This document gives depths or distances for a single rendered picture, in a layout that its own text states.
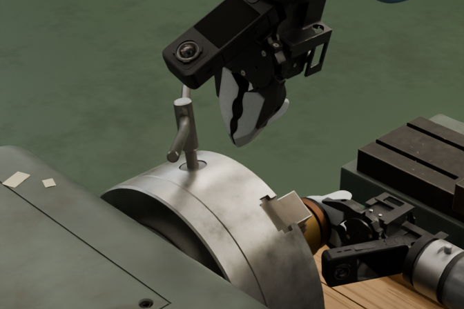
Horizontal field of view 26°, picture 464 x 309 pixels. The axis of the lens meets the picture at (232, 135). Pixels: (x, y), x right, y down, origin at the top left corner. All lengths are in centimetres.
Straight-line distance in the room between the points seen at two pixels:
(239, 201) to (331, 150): 255
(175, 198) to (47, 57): 334
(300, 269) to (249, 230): 8
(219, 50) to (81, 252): 27
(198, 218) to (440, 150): 76
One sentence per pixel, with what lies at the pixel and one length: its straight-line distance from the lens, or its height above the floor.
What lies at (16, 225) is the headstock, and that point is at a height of 126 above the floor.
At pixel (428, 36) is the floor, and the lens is 468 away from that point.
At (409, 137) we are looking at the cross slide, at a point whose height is 97.
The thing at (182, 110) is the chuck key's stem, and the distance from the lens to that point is 118.
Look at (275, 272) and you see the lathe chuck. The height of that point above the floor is 117.
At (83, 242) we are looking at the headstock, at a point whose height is 125.
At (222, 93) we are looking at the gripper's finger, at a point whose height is 139.
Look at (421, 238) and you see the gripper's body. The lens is 133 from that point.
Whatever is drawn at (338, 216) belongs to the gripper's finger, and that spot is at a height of 110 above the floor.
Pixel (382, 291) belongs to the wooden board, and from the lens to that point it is 160.
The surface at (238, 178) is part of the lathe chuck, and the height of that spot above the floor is 123.
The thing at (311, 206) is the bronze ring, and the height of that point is 111.
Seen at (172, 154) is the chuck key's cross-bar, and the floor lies 138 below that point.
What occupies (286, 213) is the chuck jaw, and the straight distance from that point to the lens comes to 120.
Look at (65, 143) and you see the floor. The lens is 379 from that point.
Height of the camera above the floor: 187
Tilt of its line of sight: 30 degrees down
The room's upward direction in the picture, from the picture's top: straight up
